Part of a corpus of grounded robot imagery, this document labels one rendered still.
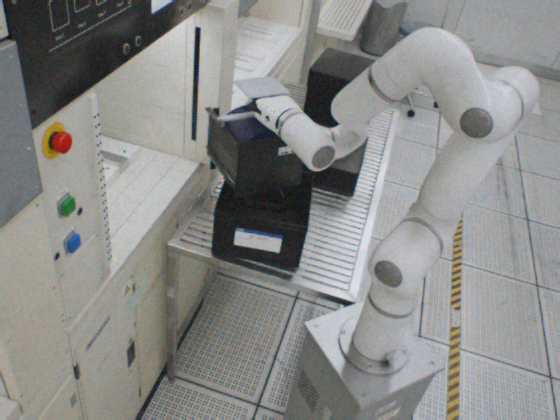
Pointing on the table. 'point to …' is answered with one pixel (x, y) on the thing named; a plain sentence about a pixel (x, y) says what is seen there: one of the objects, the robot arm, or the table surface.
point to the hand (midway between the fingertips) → (261, 94)
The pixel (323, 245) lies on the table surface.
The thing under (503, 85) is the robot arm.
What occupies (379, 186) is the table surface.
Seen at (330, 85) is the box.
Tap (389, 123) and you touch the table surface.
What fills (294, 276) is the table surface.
